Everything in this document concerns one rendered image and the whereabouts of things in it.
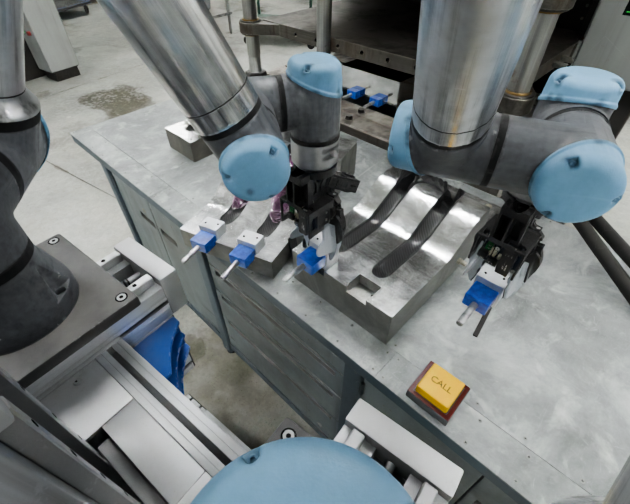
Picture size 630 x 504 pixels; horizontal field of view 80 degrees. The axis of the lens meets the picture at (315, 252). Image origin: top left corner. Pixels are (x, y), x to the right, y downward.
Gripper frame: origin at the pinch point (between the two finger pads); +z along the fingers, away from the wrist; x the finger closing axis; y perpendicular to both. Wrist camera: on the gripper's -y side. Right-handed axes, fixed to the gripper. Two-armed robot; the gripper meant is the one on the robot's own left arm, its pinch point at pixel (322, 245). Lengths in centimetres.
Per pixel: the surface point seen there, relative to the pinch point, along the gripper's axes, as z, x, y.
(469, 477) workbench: 34, 44, 3
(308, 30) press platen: -11, -81, -80
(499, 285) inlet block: -2.6, 30.7, -11.5
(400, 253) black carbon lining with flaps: 5.3, 10.2, -14.1
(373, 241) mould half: 4.8, 3.9, -12.6
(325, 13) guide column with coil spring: -19, -68, -75
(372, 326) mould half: 10.5, 15.5, 2.0
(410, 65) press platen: -9, -33, -79
